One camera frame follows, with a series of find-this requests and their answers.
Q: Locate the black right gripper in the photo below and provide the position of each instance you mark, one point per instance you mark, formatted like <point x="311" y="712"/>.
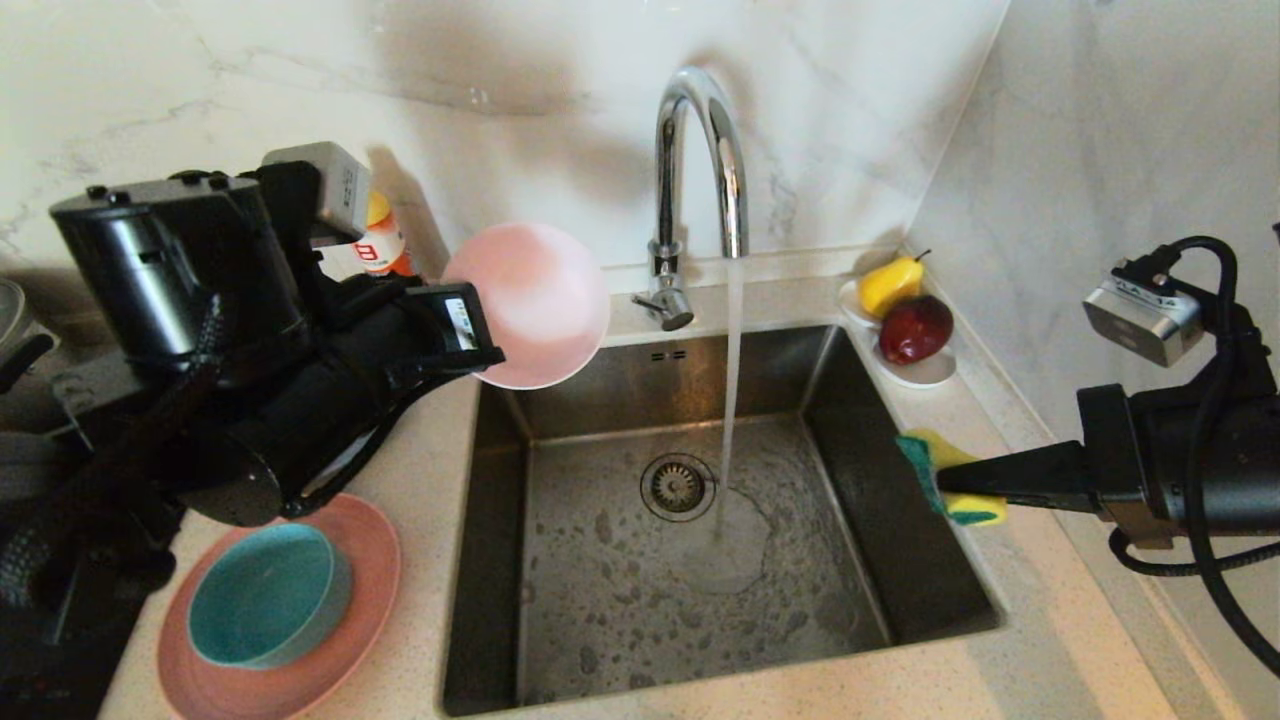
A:
<point x="1200" y="460"/>

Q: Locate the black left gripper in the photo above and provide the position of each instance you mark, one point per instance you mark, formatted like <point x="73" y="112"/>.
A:
<point x="330" y="410"/>

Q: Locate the pink bowl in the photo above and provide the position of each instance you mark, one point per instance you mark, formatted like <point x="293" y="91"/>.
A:
<point x="540" y="300"/>

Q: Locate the yellow green sponge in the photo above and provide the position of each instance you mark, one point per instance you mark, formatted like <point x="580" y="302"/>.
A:
<point x="920" y="470"/>

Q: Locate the orange white dish soap bottle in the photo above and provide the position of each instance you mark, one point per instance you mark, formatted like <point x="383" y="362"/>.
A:
<point x="385" y="250"/>

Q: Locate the teal bowl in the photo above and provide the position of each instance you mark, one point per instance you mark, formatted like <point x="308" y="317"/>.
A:
<point x="260" y="595"/>

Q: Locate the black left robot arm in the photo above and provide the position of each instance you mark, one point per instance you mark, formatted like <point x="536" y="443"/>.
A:
<point x="170" y="270"/>

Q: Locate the stainless steel sink basin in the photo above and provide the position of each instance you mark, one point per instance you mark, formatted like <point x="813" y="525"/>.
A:
<point x="600" y="620"/>

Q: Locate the small white fruit dish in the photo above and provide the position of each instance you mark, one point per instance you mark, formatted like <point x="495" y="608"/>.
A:
<point x="927" y="373"/>

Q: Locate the dark red apple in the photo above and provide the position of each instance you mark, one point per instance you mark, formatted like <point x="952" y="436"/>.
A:
<point x="914" y="328"/>

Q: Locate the round metal drain strainer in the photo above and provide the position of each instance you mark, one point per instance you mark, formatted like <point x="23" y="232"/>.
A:
<point x="678" y="487"/>

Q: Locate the pink plate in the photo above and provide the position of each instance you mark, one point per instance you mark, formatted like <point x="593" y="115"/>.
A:
<point x="370" y="560"/>

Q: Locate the yellow pear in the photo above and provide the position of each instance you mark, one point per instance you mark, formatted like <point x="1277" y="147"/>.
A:
<point x="889" y="286"/>

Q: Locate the running water stream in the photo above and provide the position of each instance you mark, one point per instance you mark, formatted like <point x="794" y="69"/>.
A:
<point x="733" y="400"/>

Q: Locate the chrome gooseneck faucet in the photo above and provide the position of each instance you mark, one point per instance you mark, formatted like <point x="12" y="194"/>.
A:
<point x="668" y="180"/>

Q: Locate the steel cooking pot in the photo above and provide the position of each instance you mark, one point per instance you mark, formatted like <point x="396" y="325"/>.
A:
<point x="8" y="305"/>

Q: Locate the black induction cooktop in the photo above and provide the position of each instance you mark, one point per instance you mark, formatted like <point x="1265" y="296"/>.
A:
<point x="100" y="690"/>

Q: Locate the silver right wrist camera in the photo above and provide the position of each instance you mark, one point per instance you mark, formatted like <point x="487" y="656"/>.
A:
<point x="1145" y="320"/>

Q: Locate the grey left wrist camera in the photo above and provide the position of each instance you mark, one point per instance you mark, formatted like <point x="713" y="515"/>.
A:
<point x="325" y="190"/>

